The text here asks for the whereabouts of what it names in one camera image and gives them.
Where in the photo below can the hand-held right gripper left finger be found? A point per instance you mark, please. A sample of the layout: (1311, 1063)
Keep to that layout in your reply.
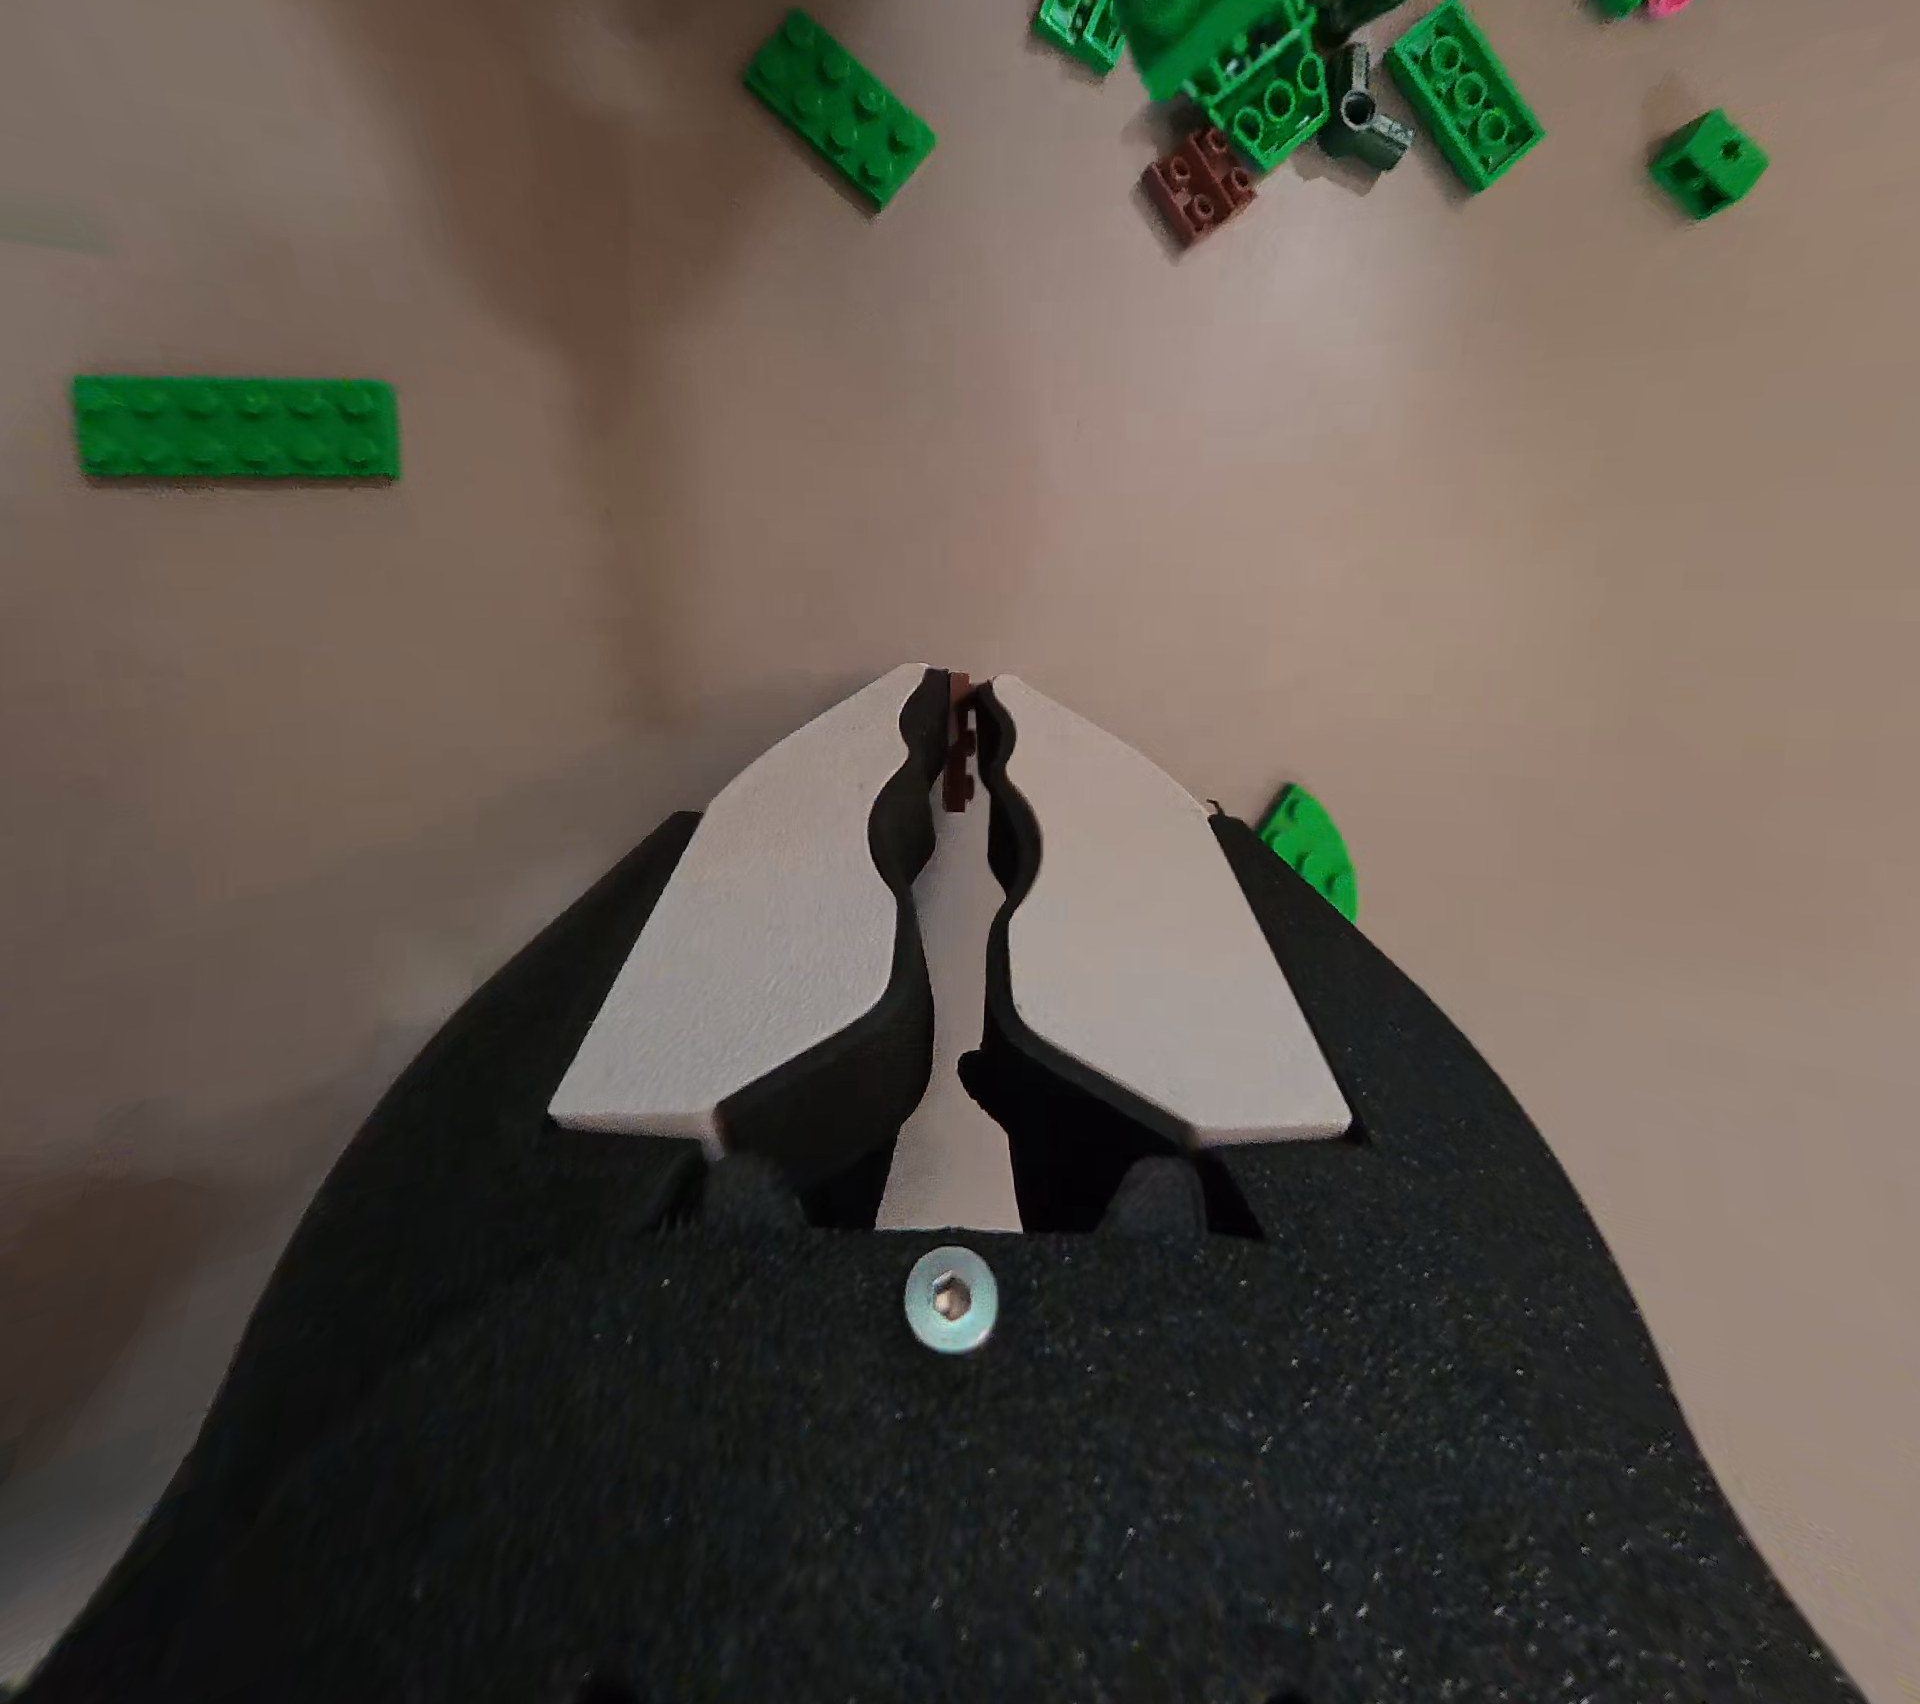
(765, 924)

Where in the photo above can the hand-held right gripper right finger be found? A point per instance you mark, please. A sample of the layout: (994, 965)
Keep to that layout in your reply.
(1155, 954)

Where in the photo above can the small brown lego piece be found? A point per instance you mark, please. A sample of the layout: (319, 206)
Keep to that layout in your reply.
(961, 767)

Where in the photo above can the green round lego plate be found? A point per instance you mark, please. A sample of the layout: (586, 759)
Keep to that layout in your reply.
(1312, 849)

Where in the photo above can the long green lego plate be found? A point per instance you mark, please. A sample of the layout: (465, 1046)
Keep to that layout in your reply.
(233, 428)

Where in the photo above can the brown square lego plate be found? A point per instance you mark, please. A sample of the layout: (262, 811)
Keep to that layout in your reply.
(1197, 189)

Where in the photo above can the green lego plate studs up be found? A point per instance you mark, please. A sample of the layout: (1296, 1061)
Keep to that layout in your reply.
(841, 106)

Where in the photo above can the green lego brick underside up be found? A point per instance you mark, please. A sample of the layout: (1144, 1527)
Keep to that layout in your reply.
(1272, 106)

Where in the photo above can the green lego plate underside up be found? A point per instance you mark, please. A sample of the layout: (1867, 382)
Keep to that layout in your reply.
(1467, 93)
(1077, 8)

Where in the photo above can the green lego brick with hole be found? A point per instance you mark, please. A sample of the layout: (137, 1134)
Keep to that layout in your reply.
(1706, 165)

